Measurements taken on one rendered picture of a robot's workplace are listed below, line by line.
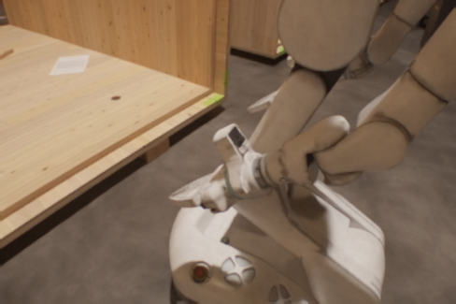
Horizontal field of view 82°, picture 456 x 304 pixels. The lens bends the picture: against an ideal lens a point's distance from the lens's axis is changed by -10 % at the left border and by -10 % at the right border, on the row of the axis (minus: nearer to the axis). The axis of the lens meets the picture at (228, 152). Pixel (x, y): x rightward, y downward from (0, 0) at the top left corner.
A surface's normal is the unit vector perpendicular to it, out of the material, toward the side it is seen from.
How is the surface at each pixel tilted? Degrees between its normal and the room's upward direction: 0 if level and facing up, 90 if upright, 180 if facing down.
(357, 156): 94
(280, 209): 82
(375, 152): 90
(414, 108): 94
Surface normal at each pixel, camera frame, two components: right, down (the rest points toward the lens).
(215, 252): 0.05, -0.80
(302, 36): -0.47, 0.50
